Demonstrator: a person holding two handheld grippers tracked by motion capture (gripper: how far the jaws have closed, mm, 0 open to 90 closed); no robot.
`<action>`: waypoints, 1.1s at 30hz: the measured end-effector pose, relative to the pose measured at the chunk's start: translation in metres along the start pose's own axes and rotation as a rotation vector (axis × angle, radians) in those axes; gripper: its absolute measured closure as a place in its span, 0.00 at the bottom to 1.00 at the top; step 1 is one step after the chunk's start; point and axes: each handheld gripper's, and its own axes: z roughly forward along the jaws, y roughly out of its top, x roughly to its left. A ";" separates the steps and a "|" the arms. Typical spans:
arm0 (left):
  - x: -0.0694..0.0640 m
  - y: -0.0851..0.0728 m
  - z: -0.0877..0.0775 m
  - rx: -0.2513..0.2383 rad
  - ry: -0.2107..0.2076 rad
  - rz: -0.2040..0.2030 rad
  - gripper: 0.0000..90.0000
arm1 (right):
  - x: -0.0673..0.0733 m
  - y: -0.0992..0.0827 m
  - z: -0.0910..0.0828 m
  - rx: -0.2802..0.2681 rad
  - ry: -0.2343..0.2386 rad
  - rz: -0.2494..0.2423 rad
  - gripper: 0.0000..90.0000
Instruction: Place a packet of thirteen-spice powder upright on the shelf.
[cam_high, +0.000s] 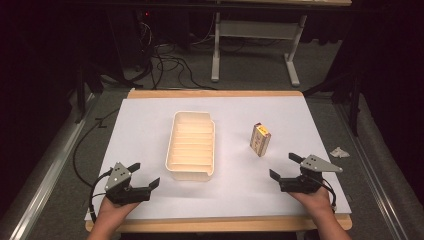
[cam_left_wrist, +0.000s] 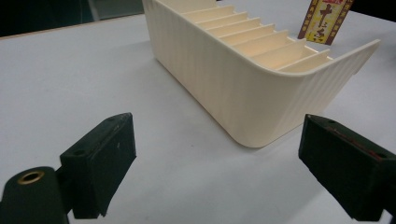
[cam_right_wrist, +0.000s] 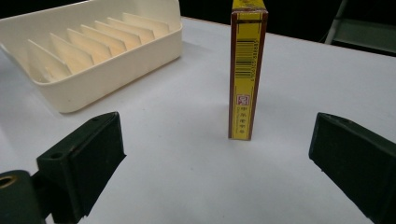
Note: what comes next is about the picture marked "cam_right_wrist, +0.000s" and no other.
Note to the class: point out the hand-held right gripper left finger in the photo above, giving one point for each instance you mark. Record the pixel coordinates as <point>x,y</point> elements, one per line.
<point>87,161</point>

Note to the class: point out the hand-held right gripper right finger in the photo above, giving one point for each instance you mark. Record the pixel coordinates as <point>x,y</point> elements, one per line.
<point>358,158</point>

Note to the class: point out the cream plastic slotted rack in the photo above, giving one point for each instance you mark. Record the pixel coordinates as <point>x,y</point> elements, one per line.
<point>93,59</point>

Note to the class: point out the yellow and brown box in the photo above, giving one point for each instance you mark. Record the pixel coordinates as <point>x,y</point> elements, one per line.
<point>245,77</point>

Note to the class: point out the grey metal stand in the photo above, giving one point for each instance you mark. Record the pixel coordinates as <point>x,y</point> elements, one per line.
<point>364,31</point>

